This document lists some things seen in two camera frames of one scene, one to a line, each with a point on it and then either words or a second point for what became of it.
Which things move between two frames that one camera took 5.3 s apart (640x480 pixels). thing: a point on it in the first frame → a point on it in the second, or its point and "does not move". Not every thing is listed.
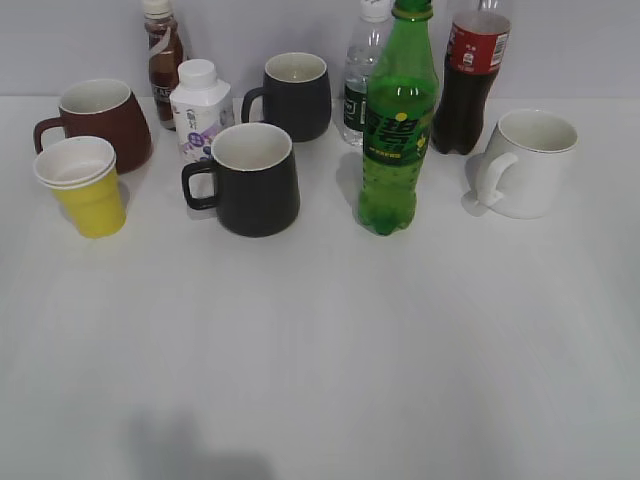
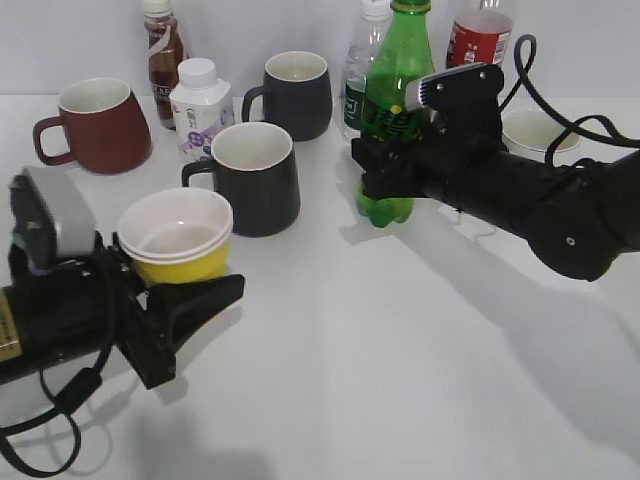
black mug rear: (296, 96) does not move
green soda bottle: (401, 114) does not move
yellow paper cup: (84, 171) → (176, 234)
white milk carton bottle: (201, 108) does not move
